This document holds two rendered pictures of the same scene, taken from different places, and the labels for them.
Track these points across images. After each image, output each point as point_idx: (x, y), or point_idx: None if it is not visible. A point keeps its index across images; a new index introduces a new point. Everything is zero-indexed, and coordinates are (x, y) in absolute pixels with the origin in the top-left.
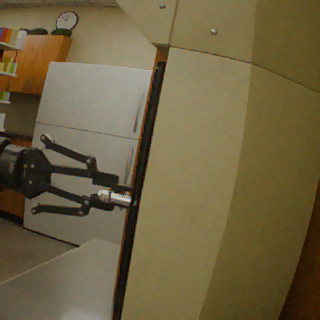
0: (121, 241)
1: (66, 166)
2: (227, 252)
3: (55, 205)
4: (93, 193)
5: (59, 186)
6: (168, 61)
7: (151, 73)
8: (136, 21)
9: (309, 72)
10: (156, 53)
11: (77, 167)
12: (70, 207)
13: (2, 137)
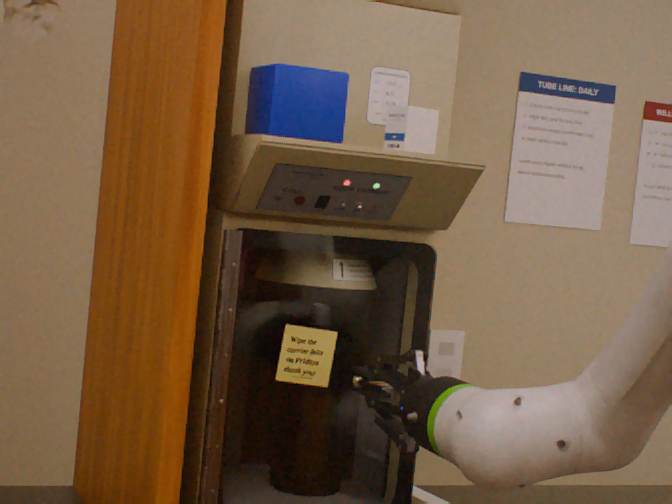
0: (181, 476)
1: (401, 376)
2: None
3: (398, 426)
4: (379, 392)
5: (396, 403)
6: (437, 244)
7: (205, 220)
8: (460, 208)
9: None
10: (208, 185)
11: (388, 372)
12: (393, 419)
13: (452, 377)
